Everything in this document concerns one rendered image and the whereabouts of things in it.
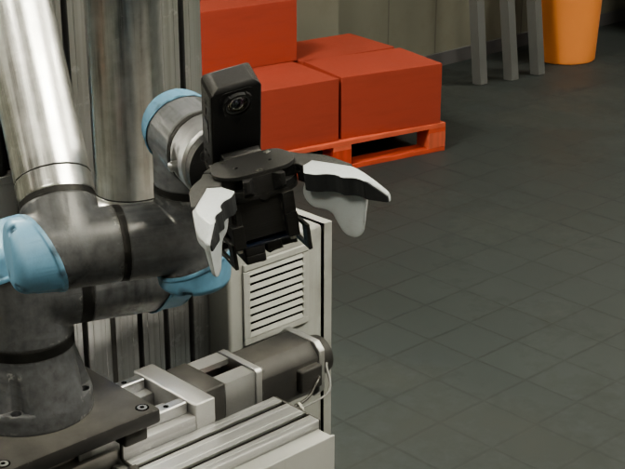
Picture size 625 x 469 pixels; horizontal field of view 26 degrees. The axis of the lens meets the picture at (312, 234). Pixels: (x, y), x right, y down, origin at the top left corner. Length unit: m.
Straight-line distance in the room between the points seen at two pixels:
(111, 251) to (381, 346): 3.22
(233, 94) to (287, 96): 4.83
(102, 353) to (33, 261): 0.62
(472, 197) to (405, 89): 0.71
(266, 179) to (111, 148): 0.46
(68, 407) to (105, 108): 0.35
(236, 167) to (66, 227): 0.22
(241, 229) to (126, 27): 0.44
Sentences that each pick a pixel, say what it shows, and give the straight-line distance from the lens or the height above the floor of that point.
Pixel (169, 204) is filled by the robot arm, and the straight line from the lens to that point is 1.30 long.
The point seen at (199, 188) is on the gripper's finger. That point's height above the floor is 1.58.
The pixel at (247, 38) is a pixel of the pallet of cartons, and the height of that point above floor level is 0.57.
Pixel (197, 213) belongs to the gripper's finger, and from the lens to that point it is 1.06.
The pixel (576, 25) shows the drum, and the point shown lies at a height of 0.24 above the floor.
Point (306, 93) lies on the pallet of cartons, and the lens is 5.99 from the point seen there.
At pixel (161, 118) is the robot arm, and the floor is 1.58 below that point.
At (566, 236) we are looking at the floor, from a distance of 5.48.
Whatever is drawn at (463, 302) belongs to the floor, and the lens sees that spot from 4.82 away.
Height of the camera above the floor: 1.94
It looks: 21 degrees down
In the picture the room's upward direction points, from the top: straight up
